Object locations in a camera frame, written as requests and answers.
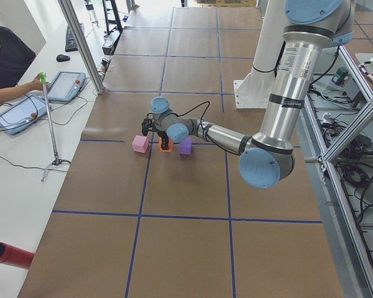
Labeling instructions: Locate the purple foam cube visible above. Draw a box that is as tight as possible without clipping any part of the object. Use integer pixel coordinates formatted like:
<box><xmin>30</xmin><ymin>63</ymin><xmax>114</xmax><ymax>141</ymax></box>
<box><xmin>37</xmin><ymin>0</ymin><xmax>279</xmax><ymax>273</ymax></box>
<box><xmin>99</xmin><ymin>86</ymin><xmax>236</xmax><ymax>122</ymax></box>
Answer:
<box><xmin>179</xmin><ymin>138</ymin><xmax>192</xmax><ymax>155</ymax></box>

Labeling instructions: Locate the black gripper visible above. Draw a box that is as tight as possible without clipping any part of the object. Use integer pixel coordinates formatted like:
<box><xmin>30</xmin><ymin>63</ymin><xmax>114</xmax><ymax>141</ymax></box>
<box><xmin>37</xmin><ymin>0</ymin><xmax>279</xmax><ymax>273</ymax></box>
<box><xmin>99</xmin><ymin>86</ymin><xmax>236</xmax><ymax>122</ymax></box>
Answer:
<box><xmin>156</xmin><ymin>131</ymin><xmax>169</xmax><ymax>150</ymax></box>

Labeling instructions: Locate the blue teach pendant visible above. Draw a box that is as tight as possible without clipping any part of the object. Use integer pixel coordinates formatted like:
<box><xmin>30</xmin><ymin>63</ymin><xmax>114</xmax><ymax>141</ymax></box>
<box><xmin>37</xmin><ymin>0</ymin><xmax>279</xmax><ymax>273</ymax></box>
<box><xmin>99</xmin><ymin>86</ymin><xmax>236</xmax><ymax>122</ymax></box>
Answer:
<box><xmin>47</xmin><ymin>71</ymin><xmax>86</xmax><ymax>103</ymax></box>
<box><xmin>0</xmin><ymin>95</ymin><xmax>47</xmax><ymax>135</ymax></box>

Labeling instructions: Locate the near blue teach pendant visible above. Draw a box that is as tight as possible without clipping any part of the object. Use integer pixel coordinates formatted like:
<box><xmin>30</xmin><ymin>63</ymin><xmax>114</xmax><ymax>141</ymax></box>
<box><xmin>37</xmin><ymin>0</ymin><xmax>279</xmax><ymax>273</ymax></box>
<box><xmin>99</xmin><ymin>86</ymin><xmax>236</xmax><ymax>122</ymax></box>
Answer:
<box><xmin>0</xmin><ymin>95</ymin><xmax>47</xmax><ymax>135</ymax></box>

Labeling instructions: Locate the red cylinder tube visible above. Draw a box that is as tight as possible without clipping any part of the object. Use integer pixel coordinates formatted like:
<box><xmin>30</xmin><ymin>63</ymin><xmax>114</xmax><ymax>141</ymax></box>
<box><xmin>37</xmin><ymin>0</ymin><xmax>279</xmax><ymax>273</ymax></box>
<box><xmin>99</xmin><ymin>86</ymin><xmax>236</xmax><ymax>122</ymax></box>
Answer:
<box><xmin>0</xmin><ymin>242</ymin><xmax>35</xmax><ymax>269</ymax></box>

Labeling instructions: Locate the grabber stick green handle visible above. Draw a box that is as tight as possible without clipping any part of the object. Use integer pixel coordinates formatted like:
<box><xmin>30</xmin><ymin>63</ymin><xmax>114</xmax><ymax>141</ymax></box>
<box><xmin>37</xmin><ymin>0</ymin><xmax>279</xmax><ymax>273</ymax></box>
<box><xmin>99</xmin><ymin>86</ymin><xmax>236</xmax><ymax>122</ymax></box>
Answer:
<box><xmin>38</xmin><ymin>73</ymin><xmax>71</xmax><ymax>183</ymax></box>

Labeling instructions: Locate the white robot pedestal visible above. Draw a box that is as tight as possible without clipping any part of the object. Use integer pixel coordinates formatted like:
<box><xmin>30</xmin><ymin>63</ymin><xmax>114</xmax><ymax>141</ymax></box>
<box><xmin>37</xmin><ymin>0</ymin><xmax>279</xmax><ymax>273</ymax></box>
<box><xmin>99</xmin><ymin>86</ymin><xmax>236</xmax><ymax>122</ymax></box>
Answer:
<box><xmin>234</xmin><ymin>0</ymin><xmax>288</xmax><ymax>109</ymax></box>

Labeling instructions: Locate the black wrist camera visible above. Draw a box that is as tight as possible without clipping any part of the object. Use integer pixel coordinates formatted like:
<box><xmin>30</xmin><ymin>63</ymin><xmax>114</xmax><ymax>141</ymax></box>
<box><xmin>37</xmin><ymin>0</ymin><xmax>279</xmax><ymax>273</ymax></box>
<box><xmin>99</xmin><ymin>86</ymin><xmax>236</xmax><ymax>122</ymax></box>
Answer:
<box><xmin>141</xmin><ymin>118</ymin><xmax>155</xmax><ymax>137</ymax></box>

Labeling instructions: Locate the person's hand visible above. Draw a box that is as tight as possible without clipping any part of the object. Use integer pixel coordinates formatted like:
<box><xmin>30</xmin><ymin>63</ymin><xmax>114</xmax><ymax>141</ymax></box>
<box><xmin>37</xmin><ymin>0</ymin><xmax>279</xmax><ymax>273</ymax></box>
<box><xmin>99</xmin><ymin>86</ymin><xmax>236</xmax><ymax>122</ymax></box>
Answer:
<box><xmin>27</xmin><ymin>76</ymin><xmax>44</xmax><ymax>92</ymax></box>

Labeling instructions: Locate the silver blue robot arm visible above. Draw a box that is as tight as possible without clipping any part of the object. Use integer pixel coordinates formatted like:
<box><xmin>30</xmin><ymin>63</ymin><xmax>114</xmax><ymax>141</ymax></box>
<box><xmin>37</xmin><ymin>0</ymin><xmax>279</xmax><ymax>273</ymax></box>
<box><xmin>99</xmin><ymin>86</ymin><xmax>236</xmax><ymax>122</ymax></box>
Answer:
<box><xmin>142</xmin><ymin>1</ymin><xmax>355</xmax><ymax>188</ymax></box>

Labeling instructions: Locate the black keyboard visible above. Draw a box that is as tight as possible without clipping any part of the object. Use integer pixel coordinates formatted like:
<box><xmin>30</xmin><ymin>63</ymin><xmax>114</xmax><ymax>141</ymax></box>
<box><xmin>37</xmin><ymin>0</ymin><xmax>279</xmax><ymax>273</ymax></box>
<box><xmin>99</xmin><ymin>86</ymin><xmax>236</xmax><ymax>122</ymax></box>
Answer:
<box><xmin>65</xmin><ymin>25</ymin><xmax>78</xmax><ymax>52</ymax></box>

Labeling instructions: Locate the pink foam cube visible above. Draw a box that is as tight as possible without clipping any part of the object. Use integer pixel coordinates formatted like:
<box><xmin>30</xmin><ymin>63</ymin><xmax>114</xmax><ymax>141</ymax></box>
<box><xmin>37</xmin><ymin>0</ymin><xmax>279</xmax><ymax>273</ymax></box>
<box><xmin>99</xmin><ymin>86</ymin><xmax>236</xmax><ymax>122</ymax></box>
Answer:
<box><xmin>132</xmin><ymin>135</ymin><xmax>149</xmax><ymax>153</ymax></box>

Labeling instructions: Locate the far blue teach pendant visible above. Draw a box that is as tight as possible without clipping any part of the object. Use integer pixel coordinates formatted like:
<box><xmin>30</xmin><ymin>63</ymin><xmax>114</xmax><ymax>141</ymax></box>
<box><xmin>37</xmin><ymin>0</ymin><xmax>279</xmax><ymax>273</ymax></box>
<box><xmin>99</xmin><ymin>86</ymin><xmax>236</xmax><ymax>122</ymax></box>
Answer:
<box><xmin>47</xmin><ymin>71</ymin><xmax>86</xmax><ymax>103</ymax></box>

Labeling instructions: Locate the orange foam cube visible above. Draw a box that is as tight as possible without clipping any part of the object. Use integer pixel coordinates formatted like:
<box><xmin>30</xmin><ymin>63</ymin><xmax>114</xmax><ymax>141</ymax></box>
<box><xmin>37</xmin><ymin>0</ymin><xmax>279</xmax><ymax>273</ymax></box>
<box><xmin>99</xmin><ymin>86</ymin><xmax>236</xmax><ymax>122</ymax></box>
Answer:
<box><xmin>159</xmin><ymin>138</ymin><xmax>173</xmax><ymax>152</ymax></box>

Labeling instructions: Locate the person in black shirt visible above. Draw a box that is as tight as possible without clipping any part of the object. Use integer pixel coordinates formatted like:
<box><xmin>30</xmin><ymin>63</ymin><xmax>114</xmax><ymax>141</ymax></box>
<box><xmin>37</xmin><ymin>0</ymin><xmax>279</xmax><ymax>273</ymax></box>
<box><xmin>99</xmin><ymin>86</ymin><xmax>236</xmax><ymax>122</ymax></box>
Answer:
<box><xmin>0</xmin><ymin>26</ymin><xmax>37</xmax><ymax>104</ymax></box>

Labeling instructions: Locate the aluminium frame rail right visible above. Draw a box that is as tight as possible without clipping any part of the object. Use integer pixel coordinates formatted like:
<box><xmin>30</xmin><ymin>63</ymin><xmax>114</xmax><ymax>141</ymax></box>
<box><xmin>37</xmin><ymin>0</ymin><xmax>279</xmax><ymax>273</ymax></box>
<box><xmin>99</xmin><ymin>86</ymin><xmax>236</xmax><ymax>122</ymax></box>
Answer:
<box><xmin>302</xmin><ymin>38</ymin><xmax>373</xmax><ymax>297</ymax></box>

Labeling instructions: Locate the black computer mouse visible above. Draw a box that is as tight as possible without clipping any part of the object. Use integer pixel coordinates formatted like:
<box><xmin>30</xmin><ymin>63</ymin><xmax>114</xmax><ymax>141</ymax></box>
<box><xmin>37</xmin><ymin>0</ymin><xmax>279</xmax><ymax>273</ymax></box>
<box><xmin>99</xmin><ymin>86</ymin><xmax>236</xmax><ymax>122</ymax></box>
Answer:
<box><xmin>56</xmin><ymin>54</ymin><xmax>70</xmax><ymax>63</ymax></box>

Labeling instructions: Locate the aluminium frame post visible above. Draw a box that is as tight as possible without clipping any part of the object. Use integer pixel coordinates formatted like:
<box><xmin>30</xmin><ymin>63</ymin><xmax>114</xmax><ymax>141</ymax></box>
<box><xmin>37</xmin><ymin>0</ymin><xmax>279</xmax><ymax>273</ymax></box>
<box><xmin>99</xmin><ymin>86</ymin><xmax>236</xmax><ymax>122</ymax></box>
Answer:
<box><xmin>58</xmin><ymin>0</ymin><xmax>105</xmax><ymax>94</ymax></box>

